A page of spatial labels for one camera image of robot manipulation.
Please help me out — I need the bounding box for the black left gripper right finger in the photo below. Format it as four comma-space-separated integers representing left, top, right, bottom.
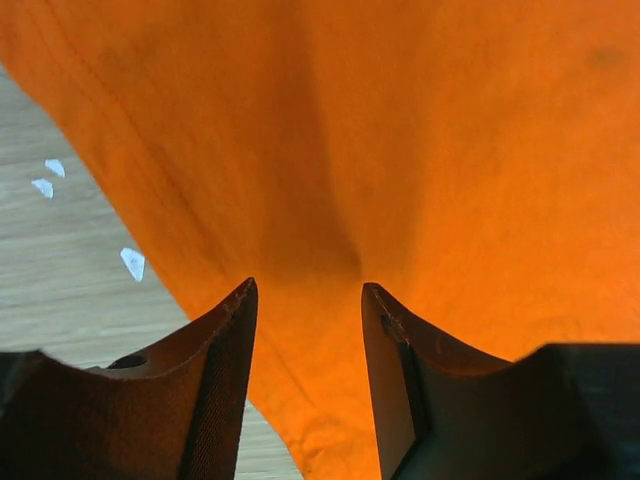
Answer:
361, 283, 639, 479

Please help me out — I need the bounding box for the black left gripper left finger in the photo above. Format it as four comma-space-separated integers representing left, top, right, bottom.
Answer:
1, 279, 258, 479

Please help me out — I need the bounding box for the orange t shirt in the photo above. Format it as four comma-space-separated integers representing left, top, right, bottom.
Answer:
1, 1, 639, 479

